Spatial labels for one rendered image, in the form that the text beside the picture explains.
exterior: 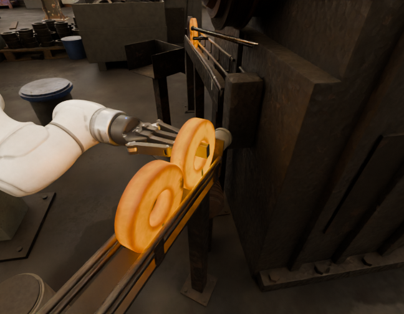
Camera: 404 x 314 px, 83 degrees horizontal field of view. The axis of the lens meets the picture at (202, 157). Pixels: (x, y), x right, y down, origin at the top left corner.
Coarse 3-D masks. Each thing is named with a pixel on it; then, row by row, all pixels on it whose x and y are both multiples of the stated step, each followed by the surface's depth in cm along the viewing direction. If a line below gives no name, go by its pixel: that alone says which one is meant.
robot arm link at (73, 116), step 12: (60, 108) 58; (72, 108) 56; (84, 108) 56; (96, 108) 57; (60, 120) 54; (72, 120) 54; (84, 120) 55; (72, 132) 54; (84, 132) 56; (84, 144) 57; (96, 144) 61
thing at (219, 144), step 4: (216, 140) 56; (220, 140) 56; (224, 140) 56; (216, 144) 57; (220, 144) 56; (216, 148) 57; (220, 148) 57; (216, 152) 58; (220, 152) 57; (216, 156) 59; (212, 160) 60; (220, 168) 60; (220, 172) 61
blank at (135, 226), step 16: (160, 160) 39; (144, 176) 34; (160, 176) 36; (176, 176) 41; (128, 192) 33; (144, 192) 33; (160, 192) 37; (176, 192) 43; (128, 208) 32; (144, 208) 34; (160, 208) 43; (176, 208) 46; (128, 224) 32; (144, 224) 35; (160, 224) 41; (128, 240) 33; (144, 240) 37
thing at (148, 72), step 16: (128, 48) 126; (144, 48) 133; (160, 48) 134; (176, 48) 124; (128, 64) 130; (144, 64) 137; (160, 64) 115; (176, 64) 122; (160, 80) 129; (160, 96) 134; (160, 112) 142
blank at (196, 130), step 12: (192, 120) 47; (204, 120) 48; (180, 132) 45; (192, 132) 44; (204, 132) 49; (180, 144) 44; (192, 144) 44; (180, 156) 43; (192, 156) 46; (180, 168) 44; (192, 168) 47; (204, 168) 54; (192, 180) 49
